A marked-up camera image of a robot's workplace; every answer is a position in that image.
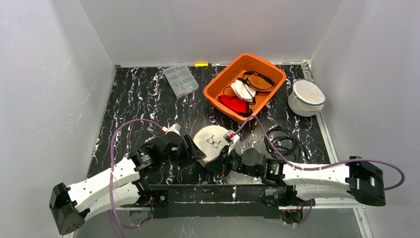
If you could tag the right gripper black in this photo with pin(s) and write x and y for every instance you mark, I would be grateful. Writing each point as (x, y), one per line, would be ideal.
(225, 160)

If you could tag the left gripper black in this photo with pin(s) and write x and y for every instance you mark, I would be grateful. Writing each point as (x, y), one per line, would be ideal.
(187, 147)

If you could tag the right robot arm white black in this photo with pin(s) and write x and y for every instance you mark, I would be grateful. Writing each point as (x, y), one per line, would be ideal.
(358, 180)

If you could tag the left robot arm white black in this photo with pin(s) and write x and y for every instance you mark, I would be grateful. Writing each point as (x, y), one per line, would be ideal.
(72, 205)

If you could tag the red bra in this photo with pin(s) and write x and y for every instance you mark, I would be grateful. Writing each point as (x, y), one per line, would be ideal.
(236, 105)

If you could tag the white bra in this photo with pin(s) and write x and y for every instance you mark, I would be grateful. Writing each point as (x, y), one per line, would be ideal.
(243, 91)

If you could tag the grey-trim mesh laundry bag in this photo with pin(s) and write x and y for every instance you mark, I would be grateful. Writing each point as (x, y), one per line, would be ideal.
(306, 99)

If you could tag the black yellow screwdriver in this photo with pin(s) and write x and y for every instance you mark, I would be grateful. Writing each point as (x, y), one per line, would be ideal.
(253, 125)

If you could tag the orange plastic bin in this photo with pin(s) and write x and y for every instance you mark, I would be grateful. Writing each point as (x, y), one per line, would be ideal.
(258, 73)

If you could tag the clear plastic compartment box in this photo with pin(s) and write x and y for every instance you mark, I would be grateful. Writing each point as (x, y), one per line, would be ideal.
(181, 80)

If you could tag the yellow marker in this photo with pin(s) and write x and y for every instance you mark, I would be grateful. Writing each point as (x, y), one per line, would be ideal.
(202, 64)

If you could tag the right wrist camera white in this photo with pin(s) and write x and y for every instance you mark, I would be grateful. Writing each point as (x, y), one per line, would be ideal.
(232, 138)

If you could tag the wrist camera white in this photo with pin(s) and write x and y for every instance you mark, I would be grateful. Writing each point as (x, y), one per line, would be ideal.
(232, 138)
(174, 128)

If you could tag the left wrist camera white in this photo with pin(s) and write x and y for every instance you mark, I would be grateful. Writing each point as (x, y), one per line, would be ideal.
(174, 128)

